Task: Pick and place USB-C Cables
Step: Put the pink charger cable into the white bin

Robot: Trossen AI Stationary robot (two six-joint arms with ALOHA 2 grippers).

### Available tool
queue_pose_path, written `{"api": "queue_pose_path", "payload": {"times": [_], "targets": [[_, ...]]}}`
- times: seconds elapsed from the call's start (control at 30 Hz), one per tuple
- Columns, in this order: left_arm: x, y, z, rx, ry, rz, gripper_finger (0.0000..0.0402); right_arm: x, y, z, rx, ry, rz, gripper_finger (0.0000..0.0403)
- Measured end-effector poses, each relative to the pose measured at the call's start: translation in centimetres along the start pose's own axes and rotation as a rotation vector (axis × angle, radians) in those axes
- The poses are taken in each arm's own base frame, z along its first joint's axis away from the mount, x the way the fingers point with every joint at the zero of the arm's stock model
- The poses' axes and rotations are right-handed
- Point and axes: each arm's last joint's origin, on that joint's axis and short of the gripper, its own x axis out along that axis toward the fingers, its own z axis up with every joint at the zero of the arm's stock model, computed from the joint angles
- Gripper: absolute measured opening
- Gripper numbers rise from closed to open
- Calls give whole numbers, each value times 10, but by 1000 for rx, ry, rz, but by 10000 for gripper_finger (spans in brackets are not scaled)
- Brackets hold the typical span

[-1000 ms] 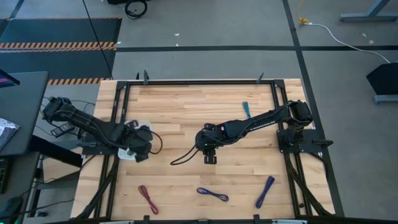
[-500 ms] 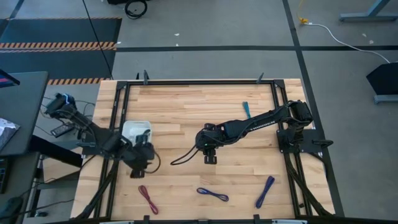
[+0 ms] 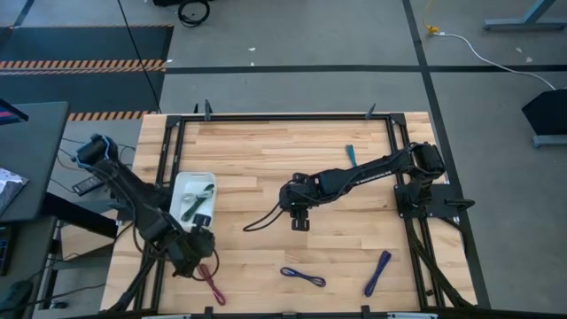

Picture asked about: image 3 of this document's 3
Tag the printed paper sheet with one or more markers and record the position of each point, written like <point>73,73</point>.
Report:
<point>9,188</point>

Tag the white bar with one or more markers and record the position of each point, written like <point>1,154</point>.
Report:
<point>412,316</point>
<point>168,316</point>

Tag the black box on grey foot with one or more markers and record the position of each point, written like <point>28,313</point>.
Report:
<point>549,115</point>

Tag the grey metal stand foot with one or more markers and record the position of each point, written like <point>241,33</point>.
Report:
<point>522,24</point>

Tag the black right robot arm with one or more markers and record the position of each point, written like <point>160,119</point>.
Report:
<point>376,168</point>

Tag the black aluminium table frame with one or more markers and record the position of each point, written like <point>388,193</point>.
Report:
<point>288,118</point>

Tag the black power brick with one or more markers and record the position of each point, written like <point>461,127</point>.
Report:
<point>87,186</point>

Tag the black computer mouse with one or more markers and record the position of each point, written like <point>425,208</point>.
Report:
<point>15,294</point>

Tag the keyboard with coloured keys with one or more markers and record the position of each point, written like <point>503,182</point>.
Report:
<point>3,248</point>

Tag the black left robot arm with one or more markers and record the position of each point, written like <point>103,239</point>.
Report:
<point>133,192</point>

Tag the grey desk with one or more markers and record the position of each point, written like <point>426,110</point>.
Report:
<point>35,146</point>

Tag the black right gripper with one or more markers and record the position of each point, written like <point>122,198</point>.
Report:
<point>299,192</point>

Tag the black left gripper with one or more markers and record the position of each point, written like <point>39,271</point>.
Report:
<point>195,250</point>

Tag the white plastic bin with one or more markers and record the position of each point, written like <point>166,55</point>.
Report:
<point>195,179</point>

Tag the dark laptop screen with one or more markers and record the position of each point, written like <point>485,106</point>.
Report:
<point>9,114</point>

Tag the black frame clamp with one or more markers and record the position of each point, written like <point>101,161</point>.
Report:
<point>365,311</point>
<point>207,110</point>
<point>208,312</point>
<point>370,111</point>

